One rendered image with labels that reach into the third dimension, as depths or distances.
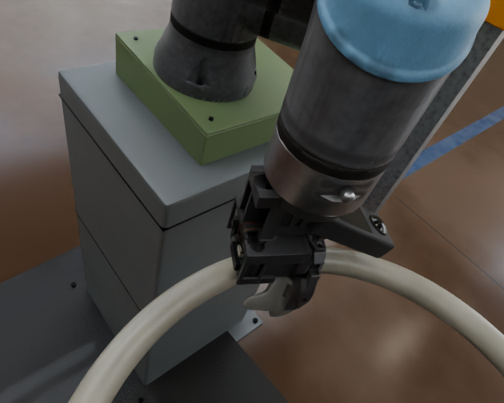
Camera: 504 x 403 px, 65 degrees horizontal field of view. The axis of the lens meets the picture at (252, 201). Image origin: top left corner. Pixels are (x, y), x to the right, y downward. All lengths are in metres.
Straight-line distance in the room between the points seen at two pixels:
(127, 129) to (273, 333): 0.99
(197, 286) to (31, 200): 1.44
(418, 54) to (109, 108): 0.63
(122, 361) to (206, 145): 0.39
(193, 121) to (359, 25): 0.46
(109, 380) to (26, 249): 1.30
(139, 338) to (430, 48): 0.30
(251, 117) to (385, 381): 1.16
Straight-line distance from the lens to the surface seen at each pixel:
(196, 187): 0.64
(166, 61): 0.71
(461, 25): 0.23
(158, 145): 0.71
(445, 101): 1.51
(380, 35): 0.22
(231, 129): 0.67
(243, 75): 0.71
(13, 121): 2.16
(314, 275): 0.39
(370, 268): 0.45
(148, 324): 0.37
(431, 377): 1.72
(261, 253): 0.35
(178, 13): 0.69
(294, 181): 0.28
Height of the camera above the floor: 1.31
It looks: 45 degrees down
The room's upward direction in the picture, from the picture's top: 19 degrees clockwise
